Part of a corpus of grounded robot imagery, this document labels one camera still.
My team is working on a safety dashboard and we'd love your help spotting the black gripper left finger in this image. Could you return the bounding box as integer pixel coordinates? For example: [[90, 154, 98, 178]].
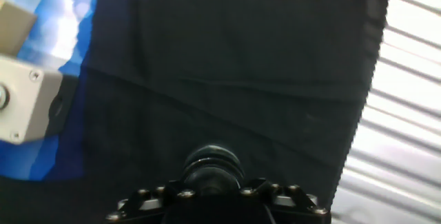
[[105, 179, 198, 224]]

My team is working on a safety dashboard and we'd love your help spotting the black cloth with blue print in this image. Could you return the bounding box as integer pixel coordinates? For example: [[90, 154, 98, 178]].
[[0, 0, 393, 224]]

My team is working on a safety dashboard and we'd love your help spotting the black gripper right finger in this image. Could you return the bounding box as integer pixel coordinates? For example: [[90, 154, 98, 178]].
[[240, 177, 332, 224]]

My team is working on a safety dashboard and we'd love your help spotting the clear glass jar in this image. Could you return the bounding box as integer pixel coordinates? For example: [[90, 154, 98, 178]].
[[185, 143, 242, 161]]

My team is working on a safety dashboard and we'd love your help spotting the wooden cube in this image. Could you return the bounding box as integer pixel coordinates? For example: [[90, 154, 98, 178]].
[[0, 0, 38, 58]]

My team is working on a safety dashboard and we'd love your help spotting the grey box with red button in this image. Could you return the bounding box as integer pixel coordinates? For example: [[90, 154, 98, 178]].
[[0, 54, 80, 145]]

